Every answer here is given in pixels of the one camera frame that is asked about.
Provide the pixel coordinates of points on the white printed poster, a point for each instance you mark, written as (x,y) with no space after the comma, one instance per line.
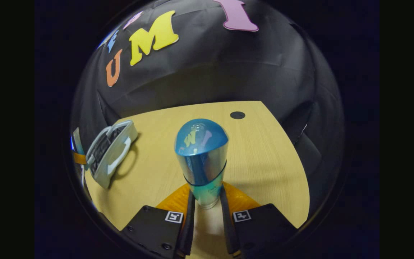
(78,141)

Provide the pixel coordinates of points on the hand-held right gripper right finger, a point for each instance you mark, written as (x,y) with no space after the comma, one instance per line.
(227,230)

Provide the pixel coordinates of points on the black round table grommet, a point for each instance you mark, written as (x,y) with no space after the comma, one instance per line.
(237,115)

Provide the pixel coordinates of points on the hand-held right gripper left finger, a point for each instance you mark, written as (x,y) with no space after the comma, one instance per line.
(189,230)

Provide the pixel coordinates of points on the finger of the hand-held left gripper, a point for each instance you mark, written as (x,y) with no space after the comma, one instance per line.
(79,158)

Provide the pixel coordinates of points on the pale blue small suitcase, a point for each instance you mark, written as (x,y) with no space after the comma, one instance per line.
(111,154)

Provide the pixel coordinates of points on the shiny blue skin care bottle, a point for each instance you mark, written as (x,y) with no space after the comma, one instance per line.
(201,158)

